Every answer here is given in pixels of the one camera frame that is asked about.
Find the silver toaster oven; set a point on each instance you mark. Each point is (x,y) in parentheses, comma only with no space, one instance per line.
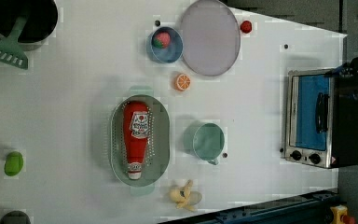
(321,122)

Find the black pot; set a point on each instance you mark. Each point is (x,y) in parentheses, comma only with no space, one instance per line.
(42,20)

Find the blue bowl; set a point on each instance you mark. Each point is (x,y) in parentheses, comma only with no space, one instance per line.
(161,53)

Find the black cylinder post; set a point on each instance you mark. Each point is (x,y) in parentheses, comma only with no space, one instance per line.
(15,217)

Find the green metal cup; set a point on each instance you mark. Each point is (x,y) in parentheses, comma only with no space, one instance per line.
(205,140)

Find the yellow red emergency button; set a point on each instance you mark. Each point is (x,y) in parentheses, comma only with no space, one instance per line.
(341,216)

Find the blue metal frame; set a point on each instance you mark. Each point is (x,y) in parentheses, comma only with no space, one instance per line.
(310,208)

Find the green pepper toy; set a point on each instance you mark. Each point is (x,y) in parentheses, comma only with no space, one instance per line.
(13,164)

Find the orange slice toy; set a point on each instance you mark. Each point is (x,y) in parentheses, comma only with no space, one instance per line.
(182,82)

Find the red strawberry toy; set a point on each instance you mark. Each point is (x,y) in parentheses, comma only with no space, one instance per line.
(246,27)

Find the strawberry toy in bowl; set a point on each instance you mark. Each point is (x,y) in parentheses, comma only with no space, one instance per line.
(161,40)

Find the red ketchup bottle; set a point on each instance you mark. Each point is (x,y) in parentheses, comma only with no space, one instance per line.
(135,131)

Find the peeled banana toy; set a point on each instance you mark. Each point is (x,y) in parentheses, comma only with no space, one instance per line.
(184,197)

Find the grey round plate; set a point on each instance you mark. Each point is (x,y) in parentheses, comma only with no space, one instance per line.
(212,40)

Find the green spatula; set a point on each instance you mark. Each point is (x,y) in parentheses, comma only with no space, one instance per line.
(11,52)

